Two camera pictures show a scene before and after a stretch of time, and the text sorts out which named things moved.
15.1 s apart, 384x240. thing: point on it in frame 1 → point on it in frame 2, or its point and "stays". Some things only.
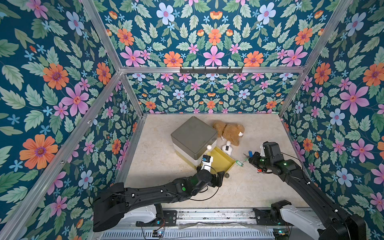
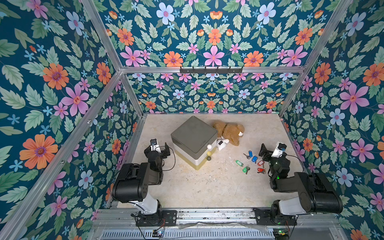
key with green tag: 239,163 stays
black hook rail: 210,71 stays
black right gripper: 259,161 → 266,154
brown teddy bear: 230,131 stays
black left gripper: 218,181 → 164,154
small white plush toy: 228,148 → 221,143
